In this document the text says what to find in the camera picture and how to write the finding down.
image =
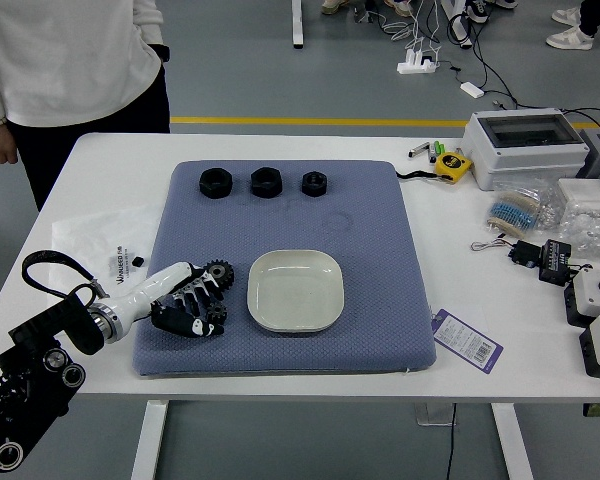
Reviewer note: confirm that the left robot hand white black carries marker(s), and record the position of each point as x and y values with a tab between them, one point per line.
150	292

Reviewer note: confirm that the big black gear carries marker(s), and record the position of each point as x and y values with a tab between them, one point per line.
222	274

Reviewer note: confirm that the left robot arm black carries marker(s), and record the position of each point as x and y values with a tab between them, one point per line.
35	335

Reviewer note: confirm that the large black hex nut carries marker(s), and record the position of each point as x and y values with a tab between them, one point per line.
266	182
215	183

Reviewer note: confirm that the small black hex nut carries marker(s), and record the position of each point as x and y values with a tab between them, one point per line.
314	184

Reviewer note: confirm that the button box with blue button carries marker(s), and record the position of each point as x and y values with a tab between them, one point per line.
590	295

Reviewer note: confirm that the flat white box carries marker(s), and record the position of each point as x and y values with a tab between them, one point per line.
585	192

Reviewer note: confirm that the small black cube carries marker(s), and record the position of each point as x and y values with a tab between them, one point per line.
139	261

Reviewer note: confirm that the person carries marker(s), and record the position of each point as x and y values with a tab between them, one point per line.
70	60
570	39

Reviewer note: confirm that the white square dish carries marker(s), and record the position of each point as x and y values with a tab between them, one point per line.
295	295

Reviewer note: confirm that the white table leg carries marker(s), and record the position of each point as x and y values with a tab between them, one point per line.
150	440
512	440

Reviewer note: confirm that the blue-grey quilted mat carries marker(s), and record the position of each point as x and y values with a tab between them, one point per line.
290	225

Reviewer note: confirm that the black wristwatch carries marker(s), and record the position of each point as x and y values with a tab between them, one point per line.
164	52

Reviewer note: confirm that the silver pen tool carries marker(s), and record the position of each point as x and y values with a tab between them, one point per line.
420	150

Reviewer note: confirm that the white desk leg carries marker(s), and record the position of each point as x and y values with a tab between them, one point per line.
298	22
460	25

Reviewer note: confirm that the purple and white label tag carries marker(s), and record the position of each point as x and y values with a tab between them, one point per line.
465	340

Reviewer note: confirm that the person's shoe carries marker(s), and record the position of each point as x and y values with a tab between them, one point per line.
477	10
399	7
335	6

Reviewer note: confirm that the white power strip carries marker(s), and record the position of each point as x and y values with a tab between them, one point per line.
415	67

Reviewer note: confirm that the bag of blue resistors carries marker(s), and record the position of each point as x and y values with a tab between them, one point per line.
510	215

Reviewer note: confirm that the white power adapter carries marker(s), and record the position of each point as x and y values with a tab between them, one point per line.
471	90

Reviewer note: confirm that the black circuit module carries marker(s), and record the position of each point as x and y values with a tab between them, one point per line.
555	260

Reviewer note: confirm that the clear bag of small parts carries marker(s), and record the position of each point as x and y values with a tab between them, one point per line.
590	225

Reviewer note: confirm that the grey under-table bracket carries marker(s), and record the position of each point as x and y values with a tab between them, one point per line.
430	415

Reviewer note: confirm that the grey electrical enclosure box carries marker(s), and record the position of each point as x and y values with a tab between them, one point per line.
520	160

